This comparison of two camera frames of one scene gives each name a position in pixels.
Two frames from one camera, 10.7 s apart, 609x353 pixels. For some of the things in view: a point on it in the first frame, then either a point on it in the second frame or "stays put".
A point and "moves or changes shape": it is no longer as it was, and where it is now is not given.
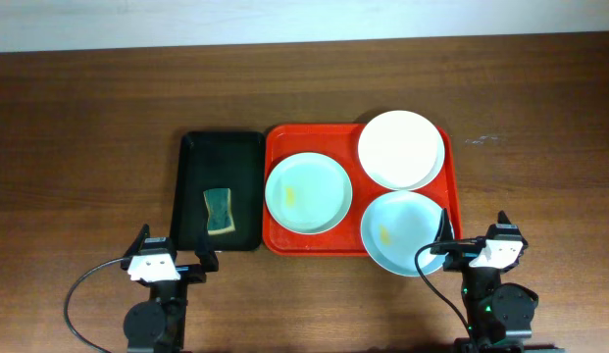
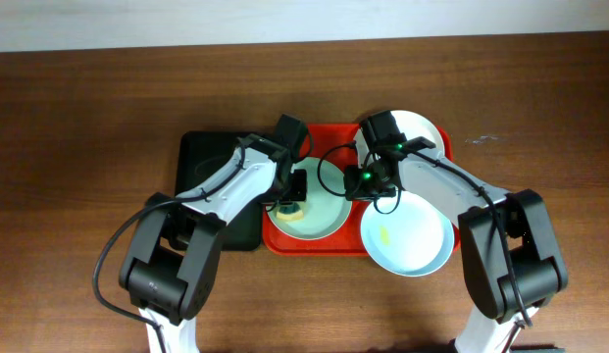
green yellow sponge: [221, 217] moves or changes shape
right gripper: [461, 254] → [354, 190]
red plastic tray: [340, 143] stays put
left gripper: [196, 275] → [300, 192]
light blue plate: [395, 226] stays put
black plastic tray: [218, 160] stays put
